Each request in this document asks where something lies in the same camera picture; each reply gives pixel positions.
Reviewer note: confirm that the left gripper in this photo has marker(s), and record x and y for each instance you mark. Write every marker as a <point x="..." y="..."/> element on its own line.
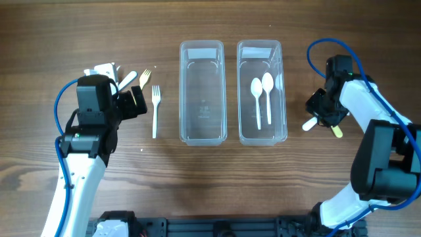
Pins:
<point x="131" y="110"/>

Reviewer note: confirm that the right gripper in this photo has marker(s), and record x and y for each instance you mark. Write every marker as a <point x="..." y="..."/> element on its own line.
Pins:
<point x="329" y="120"/>

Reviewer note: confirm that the white plastic fork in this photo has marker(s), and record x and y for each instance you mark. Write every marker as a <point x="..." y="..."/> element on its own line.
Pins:
<point x="156" y="99"/>

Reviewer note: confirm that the yellow plastic spoon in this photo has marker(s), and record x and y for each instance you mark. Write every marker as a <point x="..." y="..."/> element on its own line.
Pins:
<point x="337" y="131"/>

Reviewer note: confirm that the white spoon crossing yellow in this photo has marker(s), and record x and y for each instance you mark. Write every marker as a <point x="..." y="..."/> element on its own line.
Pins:
<point x="310" y="124"/>

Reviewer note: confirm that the yellow plastic fork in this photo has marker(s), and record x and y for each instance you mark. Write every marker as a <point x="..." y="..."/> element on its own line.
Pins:
<point x="143" y="80"/>

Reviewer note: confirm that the pale blue plastic fork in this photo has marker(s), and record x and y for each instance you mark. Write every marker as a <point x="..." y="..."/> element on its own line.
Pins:
<point x="127" y="80"/>

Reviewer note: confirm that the white spoon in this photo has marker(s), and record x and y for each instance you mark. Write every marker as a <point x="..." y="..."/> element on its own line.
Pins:
<point x="256" y="90"/>
<point x="267" y="85"/>

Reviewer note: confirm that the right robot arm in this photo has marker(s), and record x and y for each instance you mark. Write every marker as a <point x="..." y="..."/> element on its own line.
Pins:
<point x="385" y="171"/>

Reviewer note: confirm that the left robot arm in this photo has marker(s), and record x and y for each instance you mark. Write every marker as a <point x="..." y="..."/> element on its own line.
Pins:
<point x="84" y="147"/>

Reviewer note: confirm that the left clear plastic container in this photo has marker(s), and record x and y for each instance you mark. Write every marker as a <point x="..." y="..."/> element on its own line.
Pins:
<point x="202" y="93"/>

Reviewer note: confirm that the clear plastic container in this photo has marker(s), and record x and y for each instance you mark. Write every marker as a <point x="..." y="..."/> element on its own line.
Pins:
<point x="262" y="112"/>
<point x="202" y="93"/>

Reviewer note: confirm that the right clear plastic container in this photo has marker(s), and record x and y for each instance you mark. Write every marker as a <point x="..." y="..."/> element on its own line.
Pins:
<point x="262" y="112"/>

